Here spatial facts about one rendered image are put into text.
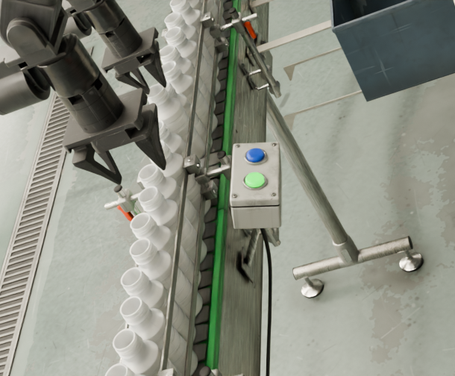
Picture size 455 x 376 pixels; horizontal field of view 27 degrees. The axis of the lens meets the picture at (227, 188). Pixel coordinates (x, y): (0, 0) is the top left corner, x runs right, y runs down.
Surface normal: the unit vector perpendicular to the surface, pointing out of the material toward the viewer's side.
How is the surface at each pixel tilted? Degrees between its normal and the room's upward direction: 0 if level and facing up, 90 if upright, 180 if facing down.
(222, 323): 90
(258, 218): 90
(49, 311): 0
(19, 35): 89
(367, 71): 90
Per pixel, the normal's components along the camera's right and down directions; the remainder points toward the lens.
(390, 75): -0.04, 0.69
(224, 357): 0.90, -0.28
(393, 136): -0.43, -0.67
